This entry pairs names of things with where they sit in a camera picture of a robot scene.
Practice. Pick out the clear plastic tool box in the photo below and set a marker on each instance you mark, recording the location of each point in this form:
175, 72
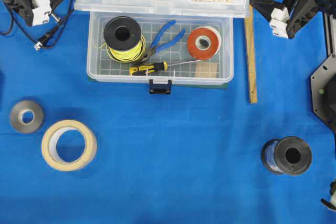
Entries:
180, 17

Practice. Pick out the yellow wire spool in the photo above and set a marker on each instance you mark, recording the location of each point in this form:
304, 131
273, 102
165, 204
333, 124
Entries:
123, 40

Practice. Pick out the beige masking tape roll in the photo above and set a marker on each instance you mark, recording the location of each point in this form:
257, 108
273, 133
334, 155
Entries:
68, 145

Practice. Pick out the blue table cloth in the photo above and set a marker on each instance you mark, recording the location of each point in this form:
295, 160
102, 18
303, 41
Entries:
193, 156

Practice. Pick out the yellow black screwdriver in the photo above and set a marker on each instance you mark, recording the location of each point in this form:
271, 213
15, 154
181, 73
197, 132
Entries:
146, 68

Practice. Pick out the red tape roll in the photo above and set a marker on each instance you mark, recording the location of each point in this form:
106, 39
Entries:
204, 42

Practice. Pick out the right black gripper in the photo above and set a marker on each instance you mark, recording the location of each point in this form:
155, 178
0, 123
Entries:
286, 18

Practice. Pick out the wooden ruler stick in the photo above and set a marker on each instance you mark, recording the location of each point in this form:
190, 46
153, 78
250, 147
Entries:
250, 57

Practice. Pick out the black tool box latch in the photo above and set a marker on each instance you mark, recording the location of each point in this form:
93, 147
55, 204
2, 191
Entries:
160, 88

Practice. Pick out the grey tape roll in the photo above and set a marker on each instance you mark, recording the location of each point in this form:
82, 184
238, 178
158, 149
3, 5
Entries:
26, 116

